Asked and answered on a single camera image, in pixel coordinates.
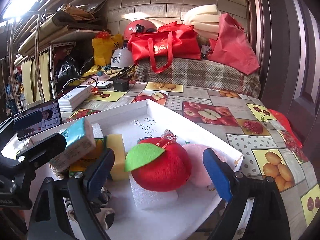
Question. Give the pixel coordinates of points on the red bag beside table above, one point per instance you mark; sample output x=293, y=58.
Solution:
x=286, y=124

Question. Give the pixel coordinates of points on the teal tissue pack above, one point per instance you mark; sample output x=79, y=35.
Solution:
x=80, y=141

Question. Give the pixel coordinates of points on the black charger box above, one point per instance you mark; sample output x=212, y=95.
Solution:
x=121, y=85

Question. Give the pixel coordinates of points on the yellow rectangular sponge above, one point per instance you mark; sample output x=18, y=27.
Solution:
x=115, y=143

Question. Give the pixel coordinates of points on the grey metal door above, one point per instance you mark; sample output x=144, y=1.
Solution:
x=285, y=37

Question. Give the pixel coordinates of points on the smartphone showing video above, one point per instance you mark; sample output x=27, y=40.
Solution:
x=51, y=118

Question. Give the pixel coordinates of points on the yellow shopping bag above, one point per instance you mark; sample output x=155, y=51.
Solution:
x=104, y=44

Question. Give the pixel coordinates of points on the cream foam roll stack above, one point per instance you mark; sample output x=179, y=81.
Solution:
x=205, y=19

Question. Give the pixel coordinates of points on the red tote bag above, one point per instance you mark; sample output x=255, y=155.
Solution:
x=170, y=41

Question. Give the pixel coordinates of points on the cow print scrunchie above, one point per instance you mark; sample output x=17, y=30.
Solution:
x=104, y=214

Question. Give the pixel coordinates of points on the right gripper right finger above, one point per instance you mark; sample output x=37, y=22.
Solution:
x=268, y=218

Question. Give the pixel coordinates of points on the red helmet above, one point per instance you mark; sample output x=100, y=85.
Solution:
x=139, y=26

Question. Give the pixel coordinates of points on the white foam block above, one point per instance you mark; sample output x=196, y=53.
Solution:
x=145, y=199

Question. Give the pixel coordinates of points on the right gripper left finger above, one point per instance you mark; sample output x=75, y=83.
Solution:
x=49, y=218

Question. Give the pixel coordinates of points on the yellow green tissue pack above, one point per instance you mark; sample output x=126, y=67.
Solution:
x=83, y=163

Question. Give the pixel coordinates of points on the pink fluffy pompom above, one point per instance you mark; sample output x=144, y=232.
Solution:
x=199, y=175

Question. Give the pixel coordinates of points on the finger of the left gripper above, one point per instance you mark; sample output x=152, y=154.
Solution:
x=28, y=120
x=42, y=152

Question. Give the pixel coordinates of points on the white helmet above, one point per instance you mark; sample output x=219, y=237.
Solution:
x=122, y=58

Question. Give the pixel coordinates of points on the metal storage shelf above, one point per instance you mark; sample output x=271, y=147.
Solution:
x=54, y=51

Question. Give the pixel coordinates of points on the grey knotted scrunchie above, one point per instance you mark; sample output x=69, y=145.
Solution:
x=167, y=135

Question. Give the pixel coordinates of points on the plaid blanket cover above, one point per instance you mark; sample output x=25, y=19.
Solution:
x=201, y=73

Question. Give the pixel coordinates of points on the fruit pattern tablecloth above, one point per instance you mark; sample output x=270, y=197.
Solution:
x=243, y=122

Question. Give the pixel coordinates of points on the red plush apple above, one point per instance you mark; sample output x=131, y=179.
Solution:
x=163, y=166

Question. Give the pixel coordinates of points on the white power bank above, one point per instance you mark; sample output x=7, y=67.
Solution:
x=74, y=98

